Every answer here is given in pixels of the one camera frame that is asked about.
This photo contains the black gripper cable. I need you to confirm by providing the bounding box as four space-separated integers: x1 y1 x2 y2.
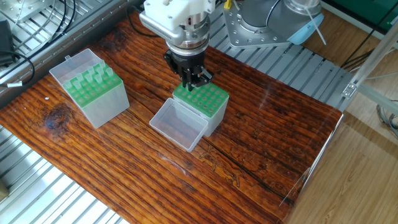
127 12 169 41

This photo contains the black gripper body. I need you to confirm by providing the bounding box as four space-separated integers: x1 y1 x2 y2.
164 45 210 74

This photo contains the grey metal mount plate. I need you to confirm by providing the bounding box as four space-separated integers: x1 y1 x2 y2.
223 5 290 49

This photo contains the clear hinged box lid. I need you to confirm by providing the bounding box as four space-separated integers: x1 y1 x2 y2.
49 49 103 85
149 98 209 152

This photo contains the aluminium frame corner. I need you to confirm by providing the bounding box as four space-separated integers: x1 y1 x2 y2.
341 42 398 116

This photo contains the glossy wooden board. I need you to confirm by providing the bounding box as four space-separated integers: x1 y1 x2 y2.
0 6 346 224

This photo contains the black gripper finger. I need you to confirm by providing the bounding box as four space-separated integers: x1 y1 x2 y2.
194 65 214 89
177 67 195 93

